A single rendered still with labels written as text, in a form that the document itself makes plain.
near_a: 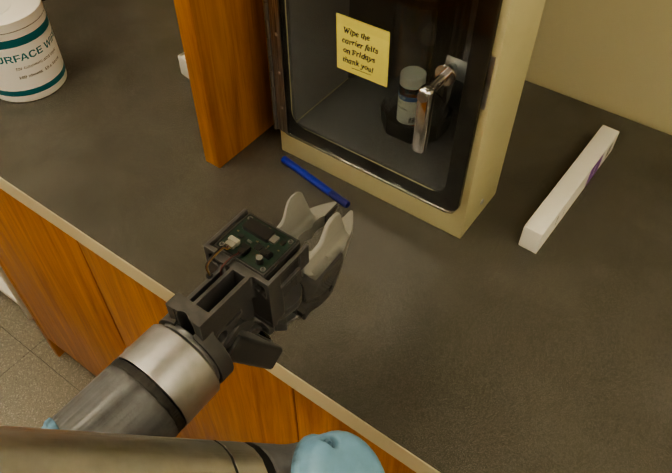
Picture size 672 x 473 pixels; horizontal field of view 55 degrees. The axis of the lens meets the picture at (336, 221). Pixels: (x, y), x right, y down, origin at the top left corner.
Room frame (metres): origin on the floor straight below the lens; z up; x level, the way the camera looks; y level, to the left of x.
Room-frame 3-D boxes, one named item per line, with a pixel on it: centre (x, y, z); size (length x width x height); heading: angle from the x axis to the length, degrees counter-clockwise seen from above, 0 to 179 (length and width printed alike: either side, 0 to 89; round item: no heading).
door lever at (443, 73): (0.59, -0.11, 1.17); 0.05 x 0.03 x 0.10; 144
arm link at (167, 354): (0.26, 0.13, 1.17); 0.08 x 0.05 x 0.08; 54
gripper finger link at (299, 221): (0.42, 0.04, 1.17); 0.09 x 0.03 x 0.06; 147
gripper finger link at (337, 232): (0.39, 0.00, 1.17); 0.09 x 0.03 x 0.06; 141
